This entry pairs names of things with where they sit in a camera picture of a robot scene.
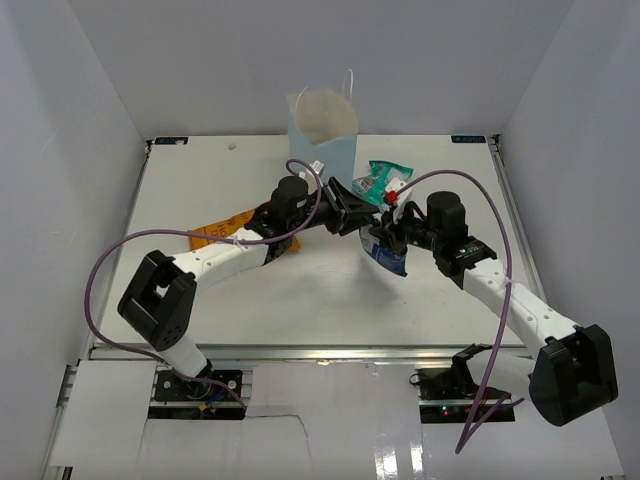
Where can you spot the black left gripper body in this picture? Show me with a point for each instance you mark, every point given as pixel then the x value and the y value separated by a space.
pixel 331 214

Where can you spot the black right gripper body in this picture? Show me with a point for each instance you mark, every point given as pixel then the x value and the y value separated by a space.
pixel 408 231

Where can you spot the blue Kettle chips bag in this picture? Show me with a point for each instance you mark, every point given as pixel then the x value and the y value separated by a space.
pixel 390 259

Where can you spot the orange Kettle chips bag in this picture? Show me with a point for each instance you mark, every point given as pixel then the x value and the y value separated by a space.
pixel 224 228

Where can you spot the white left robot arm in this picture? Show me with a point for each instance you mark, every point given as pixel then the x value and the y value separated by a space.
pixel 159 299

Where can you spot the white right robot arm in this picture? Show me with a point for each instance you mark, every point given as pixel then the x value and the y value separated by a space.
pixel 570 369

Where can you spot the light blue paper bag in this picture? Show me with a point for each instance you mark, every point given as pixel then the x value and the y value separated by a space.
pixel 323 127

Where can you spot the white front cover paper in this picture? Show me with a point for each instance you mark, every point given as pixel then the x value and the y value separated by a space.
pixel 306 421

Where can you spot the teal snack packet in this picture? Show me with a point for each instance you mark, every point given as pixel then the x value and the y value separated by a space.
pixel 371 187

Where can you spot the blue label sticker right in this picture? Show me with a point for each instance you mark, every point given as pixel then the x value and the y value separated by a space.
pixel 468 139

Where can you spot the blue label sticker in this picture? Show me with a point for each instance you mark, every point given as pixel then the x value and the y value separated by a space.
pixel 171 141
pixel 468 139

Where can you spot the blue label sticker left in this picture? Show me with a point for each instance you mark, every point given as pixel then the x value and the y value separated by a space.
pixel 171 141

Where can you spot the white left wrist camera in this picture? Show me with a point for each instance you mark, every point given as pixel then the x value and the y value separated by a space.
pixel 318 167

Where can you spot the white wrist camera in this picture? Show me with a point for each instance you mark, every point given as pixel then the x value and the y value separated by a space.
pixel 397 194
pixel 318 167

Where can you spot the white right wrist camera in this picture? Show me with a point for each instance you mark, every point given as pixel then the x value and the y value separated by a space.
pixel 397 194

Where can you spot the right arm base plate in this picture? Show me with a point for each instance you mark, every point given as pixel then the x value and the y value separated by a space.
pixel 441 402

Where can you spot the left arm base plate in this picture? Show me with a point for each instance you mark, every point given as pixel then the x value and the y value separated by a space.
pixel 173 398

